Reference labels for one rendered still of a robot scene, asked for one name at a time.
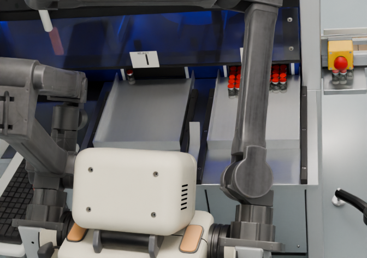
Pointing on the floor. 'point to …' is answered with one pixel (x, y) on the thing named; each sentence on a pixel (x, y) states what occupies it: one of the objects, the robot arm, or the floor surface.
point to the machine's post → (313, 200)
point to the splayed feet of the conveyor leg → (339, 195)
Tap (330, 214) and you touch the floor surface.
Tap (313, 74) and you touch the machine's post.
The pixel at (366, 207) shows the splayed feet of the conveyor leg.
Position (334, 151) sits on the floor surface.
